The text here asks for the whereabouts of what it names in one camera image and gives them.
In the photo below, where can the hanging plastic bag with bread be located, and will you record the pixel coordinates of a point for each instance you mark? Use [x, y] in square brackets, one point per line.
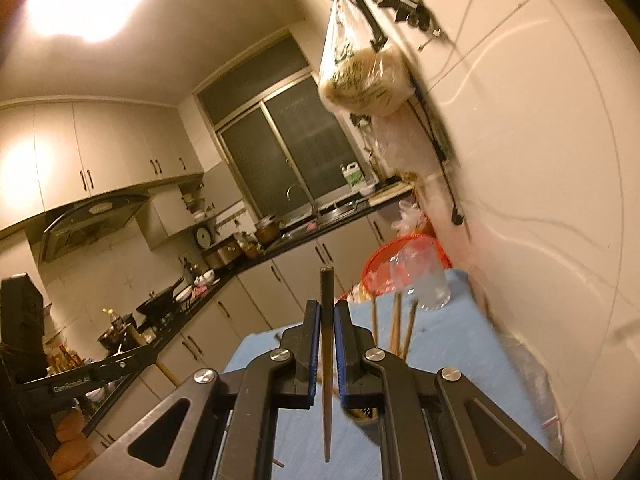
[365, 80]

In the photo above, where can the wooden cutting board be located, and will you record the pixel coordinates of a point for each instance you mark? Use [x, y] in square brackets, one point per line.
[392, 194]

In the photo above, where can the blue table cloth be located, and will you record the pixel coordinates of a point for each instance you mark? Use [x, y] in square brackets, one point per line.
[450, 360]

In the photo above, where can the round orange fruit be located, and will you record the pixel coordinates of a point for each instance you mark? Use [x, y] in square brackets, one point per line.
[70, 427]
[72, 457]

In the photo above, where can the dark tapered chopstick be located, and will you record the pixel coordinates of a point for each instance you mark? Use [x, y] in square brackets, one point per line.
[327, 320]

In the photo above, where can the red plastic basket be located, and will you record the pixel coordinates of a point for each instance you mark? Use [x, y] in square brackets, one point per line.
[380, 265]

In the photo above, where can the chrome faucet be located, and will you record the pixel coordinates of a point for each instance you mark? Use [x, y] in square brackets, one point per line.
[299, 191]

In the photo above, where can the white detergent bottle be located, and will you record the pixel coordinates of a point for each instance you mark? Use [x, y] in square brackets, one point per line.
[354, 175]

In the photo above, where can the range hood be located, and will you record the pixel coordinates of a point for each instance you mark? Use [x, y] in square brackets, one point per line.
[90, 222]

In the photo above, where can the dark pot with lid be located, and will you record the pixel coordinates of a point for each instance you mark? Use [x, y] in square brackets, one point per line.
[115, 339]

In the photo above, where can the white cabinets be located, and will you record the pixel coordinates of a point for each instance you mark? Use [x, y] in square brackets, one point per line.
[100, 160]
[295, 265]

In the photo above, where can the black wok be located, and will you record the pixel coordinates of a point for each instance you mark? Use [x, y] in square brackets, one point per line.
[160, 302]

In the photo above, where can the white upper cabinets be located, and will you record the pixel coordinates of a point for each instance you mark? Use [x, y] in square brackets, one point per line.
[100, 160]

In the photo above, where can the wall dish shelf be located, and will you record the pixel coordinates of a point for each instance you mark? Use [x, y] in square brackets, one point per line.
[194, 202]

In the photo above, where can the clear drinking glass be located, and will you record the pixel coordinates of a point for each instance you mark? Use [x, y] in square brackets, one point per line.
[425, 280]

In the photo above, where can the round kitchen scale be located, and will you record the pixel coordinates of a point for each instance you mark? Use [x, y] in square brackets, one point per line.
[203, 237]

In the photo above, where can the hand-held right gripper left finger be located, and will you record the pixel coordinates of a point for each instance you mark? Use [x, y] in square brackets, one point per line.
[313, 345]

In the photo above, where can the crumpled plastic bag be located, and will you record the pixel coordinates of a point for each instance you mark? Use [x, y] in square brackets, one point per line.
[412, 220]

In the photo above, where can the kitchen window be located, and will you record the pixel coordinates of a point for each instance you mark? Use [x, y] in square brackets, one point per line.
[280, 140]

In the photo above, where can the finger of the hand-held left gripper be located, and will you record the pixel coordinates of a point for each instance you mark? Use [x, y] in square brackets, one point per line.
[75, 381]

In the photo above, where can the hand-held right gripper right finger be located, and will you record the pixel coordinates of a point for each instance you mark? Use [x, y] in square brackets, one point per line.
[341, 345]

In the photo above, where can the black perforated chopstick holder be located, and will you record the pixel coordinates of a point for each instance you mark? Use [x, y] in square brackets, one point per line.
[365, 413]

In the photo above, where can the small white bowl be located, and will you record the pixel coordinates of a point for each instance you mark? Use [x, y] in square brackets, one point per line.
[367, 191]

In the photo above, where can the white translucent plastic bag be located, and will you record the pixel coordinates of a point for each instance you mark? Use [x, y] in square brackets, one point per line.
[410, 145]

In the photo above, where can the white lower cabinets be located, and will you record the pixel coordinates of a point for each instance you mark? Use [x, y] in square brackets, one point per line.
[295, 265]

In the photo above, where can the brown cooking pot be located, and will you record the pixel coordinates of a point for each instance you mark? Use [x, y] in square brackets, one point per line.
[267, 232]

